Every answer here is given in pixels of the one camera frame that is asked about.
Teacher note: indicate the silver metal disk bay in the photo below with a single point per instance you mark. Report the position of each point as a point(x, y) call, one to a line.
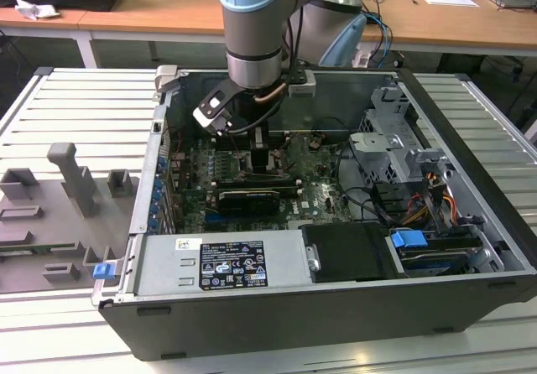
point(377, 156)

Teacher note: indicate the grey parts rack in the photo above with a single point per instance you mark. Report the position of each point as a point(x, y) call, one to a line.
point(42, 231)

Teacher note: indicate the white paper sheet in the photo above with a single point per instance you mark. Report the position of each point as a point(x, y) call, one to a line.
point(449, 1)

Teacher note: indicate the graphics card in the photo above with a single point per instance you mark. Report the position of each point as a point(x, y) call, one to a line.
point(247, 202)

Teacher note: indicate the black plastic shroud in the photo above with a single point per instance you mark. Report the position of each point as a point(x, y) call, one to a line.
point(348, 252)

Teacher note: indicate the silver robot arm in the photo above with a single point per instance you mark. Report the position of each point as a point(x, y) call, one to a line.
point(251, 34)

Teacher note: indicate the black grey PC case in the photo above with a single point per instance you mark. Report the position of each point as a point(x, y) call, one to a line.
point(251, 328)

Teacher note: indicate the CPU socket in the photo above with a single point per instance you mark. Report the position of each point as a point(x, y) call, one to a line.
point(242, 167)

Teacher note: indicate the silver power supply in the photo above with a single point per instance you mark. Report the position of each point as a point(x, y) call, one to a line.
point(168, 265)

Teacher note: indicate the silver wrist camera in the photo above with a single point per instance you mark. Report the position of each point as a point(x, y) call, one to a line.
point(301, 86)

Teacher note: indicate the wooden desk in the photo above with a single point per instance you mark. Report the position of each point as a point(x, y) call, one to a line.
point(126, 19)
point(461, 26)

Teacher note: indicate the hard disk in blue carrier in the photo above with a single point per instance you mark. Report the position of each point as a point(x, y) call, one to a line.
point(407, 240)

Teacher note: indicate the crumpled white paper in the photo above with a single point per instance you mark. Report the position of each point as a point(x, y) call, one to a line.
point(35, 10)

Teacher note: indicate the grey plastic corner block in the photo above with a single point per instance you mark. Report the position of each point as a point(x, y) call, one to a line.
point(167, 78)

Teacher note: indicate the green motherboard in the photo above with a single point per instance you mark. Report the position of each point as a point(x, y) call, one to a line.
point(319, 198)

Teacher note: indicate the blue case latch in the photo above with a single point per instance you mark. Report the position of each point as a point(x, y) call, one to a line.
point(102, 271)

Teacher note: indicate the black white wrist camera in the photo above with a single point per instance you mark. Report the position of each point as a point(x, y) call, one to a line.
point(212, 105)

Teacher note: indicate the green RAM stick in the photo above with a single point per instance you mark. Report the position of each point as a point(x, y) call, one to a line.
point(251, 184)
point(33, 248)

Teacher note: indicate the grey flat device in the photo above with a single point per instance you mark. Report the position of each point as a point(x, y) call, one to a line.
point(512, 0)

